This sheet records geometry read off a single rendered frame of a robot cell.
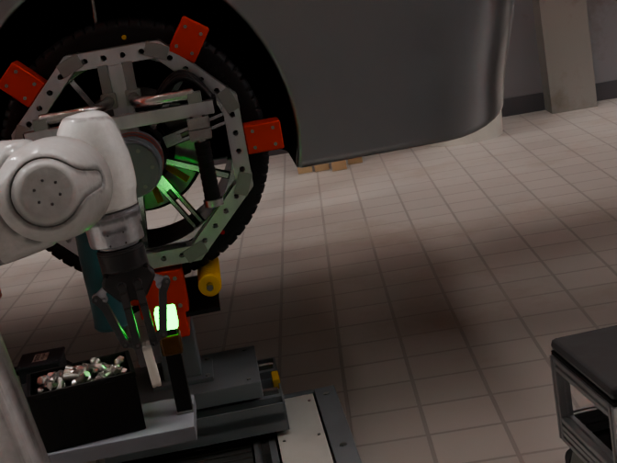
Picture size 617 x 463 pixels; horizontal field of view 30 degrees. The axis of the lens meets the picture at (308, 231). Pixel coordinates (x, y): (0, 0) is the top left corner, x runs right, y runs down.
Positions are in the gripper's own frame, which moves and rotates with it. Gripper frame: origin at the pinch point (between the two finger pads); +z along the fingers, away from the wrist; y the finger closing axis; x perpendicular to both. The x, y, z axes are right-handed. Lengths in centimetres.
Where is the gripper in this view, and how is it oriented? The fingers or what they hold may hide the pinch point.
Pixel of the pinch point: (151, 364)
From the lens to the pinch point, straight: 186.9
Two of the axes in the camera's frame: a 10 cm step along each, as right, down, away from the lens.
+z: 2.2, 9.5, 2.2
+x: -1.8, -1.8, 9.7
